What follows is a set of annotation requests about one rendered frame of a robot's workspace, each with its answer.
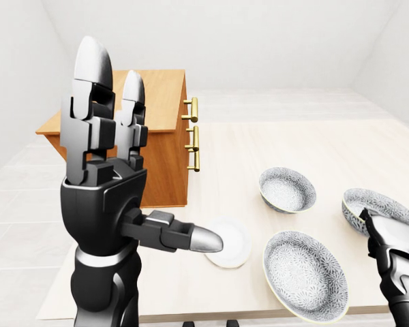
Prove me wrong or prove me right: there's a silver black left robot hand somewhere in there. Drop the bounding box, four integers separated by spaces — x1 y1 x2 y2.
59 35 224 257

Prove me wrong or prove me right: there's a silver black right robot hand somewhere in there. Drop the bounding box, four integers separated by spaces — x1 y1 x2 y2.
359 207 409 327

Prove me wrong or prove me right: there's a patterned black white bowl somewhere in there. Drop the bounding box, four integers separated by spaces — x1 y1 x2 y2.
258 166 318 214
262 230 350 324
342 187 409 238

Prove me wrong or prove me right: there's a wooden cabinet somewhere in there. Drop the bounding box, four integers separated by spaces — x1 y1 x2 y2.
35 69 192 208

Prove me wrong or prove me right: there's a wooden cabinet drawer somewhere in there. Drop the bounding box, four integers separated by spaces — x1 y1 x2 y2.
179 71 192 126
176 124 192 154
179 152 192 207

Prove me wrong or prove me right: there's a small white plate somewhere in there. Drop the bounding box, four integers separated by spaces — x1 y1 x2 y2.
204 215 253 269

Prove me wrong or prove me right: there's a brass drawer handle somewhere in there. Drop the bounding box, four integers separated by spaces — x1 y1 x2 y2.
186 149 201 172
184 125 200 153
181 97 199 123

